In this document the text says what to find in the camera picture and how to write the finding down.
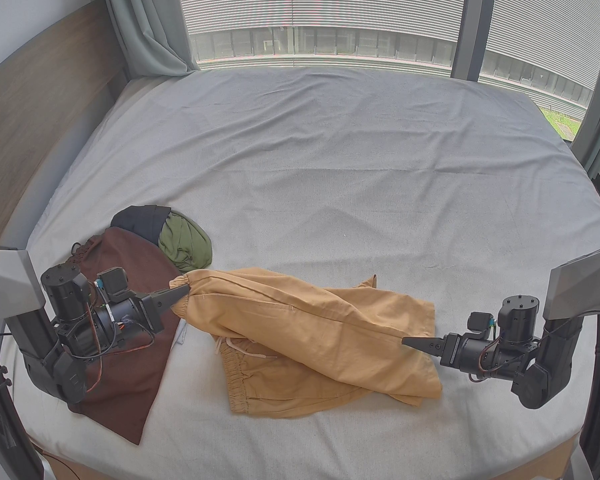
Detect green garment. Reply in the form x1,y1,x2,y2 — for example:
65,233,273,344
157,210,214,273

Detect brown garment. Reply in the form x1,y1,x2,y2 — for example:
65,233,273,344
65,225,196,446

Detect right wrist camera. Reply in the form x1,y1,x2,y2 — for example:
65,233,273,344
467,311,496,341

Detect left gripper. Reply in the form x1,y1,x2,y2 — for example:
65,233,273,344
106,292,164,340

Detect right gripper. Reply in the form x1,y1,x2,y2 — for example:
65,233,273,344
440,333,487,376

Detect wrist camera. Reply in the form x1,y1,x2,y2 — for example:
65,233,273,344
97,267,131,304
467,311,496,341

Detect tan shorts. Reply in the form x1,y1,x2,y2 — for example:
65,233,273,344
170,266,443,415

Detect bed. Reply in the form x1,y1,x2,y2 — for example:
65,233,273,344
0,0,600,480

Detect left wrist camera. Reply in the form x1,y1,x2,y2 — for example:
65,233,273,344
97,267,131,304

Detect black garment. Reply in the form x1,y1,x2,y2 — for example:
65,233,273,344
111,205,173,246

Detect window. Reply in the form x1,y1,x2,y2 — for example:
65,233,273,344
172,0,600,144

